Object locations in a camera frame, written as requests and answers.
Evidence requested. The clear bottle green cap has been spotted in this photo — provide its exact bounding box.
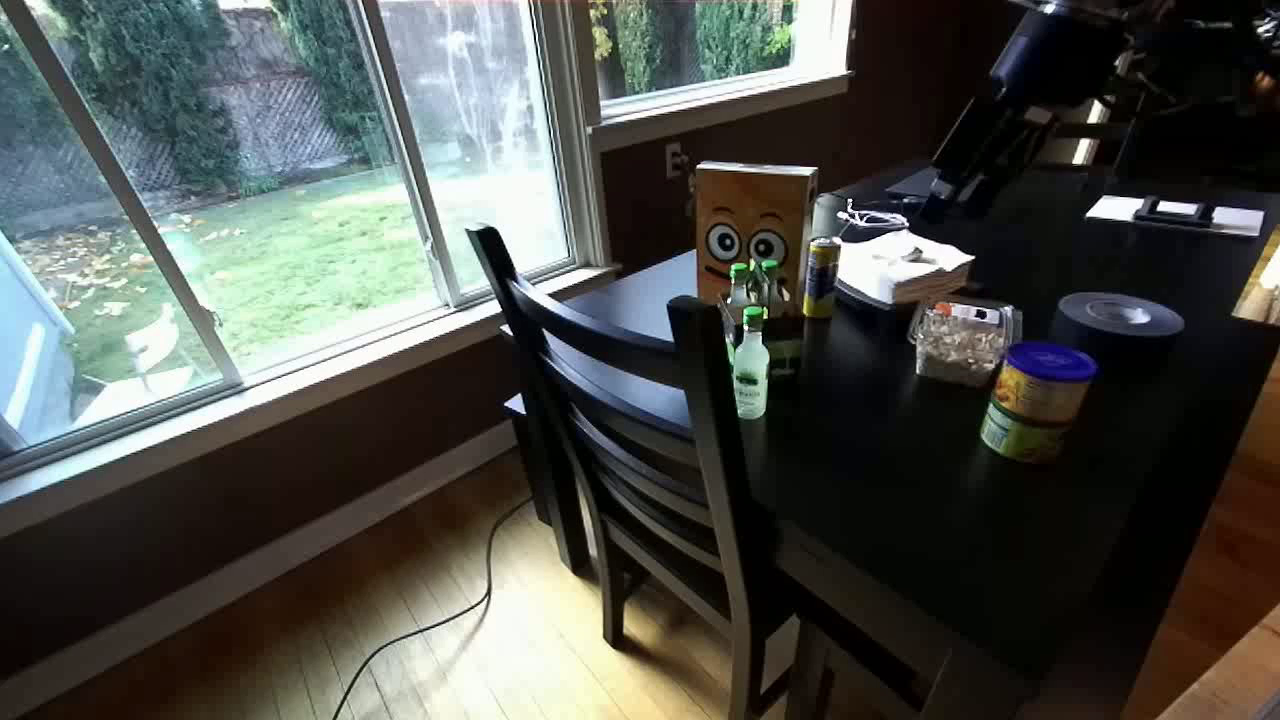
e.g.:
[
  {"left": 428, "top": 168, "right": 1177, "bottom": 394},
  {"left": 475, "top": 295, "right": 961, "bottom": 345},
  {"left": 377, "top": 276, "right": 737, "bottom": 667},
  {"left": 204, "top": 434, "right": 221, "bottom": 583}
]
[{"left": 733, "top": 304, "right": 773, "bottom": 418}]

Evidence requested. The yellow blue spray can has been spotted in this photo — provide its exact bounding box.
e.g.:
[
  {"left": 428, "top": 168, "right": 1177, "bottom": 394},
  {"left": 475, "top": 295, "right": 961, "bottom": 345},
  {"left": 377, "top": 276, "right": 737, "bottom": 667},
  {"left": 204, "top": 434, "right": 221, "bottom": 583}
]
[{"left": 801, "top": 240, "right": 838, "bottom": 319}]

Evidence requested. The bottle in packaging right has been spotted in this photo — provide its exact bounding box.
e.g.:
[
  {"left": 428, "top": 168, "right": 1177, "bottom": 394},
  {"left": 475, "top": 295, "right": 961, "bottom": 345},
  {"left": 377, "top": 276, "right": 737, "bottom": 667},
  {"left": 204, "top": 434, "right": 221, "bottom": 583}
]
[{"left": 757, "top": 260, "right": 788, "bottom": 319}]

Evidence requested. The black floor cable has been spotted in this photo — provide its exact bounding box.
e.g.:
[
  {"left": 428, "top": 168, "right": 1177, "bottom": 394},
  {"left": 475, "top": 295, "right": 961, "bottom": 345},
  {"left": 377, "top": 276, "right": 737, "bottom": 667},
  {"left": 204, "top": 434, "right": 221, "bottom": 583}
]
[{"left": 327, "top": 490, "right": 534, "bottom": 720}]

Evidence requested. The bottle in packaging left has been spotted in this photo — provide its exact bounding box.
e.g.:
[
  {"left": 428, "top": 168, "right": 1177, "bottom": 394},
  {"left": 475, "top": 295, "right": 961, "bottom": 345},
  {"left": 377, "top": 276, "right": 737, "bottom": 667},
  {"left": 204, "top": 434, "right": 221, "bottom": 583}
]
[{"left": 721, "top": 260, "right": 757, "bottom": 323}]

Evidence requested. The dark wooden chair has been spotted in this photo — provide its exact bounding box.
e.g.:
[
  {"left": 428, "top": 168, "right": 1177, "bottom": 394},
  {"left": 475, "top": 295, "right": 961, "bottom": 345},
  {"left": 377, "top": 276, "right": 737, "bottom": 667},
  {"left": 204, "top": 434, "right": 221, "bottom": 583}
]
[{"left": 468, "top": 222, "right": 794, "bottom": 720}]

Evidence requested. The white paper with black object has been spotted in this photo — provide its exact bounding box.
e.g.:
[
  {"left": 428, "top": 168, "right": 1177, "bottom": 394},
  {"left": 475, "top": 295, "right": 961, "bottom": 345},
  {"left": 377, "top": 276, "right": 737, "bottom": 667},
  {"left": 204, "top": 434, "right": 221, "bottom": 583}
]
[{"left": 1084, "top": 191, "right": 1262, "bottom": 240}]

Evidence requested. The yellow can blue lid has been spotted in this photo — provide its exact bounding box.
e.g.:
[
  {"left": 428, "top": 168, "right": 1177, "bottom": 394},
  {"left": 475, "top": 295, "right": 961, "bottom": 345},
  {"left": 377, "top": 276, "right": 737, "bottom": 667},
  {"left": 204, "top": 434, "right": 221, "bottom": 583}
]
[{"left": 980, "top": 339, "right": 1098, "bottom": 464}]

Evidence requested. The clear plastic container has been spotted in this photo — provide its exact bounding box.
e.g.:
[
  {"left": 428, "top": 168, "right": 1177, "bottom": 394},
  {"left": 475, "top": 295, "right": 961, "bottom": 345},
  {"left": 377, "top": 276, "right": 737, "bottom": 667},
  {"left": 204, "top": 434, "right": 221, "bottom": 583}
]
[{"left": 907, "top": 295, "right": 1025, "bottom": 388}]

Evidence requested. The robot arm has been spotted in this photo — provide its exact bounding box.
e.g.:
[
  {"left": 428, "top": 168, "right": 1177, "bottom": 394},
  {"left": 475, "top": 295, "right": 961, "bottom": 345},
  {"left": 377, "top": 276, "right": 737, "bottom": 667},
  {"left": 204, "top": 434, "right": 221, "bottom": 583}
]
[{"left": 894, "top": 0, "right": 1277, "bottom": 209}]

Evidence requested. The stack of white napkins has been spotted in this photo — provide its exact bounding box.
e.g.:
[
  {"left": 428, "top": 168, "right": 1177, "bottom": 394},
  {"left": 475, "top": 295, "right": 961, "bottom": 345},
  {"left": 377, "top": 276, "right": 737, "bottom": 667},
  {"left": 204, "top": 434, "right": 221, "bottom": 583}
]
[{"left": 837, "top": 233, "right": 972, "bottom": 309}]

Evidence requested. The yellow cartoon face box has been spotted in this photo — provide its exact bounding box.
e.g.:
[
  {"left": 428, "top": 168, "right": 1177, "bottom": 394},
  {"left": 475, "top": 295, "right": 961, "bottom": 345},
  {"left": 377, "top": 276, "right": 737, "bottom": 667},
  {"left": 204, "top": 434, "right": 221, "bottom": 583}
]
[{"left": 688, "top": 159, "right": 818, "bottom": 298}]

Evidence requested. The bottle in packaging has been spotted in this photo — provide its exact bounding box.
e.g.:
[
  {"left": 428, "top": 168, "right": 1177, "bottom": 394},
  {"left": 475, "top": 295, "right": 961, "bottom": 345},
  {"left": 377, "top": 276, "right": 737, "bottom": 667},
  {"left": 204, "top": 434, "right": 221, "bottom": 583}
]
[
  {"left": 757, "top": 260, "right": 788, "bottom": 319},
  {"left": 721, "top": 260, "right": 757, "bottom": 323}
]

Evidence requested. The wall power outlet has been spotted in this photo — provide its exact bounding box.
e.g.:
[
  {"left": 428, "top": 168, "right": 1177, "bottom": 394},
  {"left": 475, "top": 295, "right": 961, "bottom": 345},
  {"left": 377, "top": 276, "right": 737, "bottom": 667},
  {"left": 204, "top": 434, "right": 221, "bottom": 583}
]
[{"left": 665, "top": 139, "right": 688, "bottom": 180}]

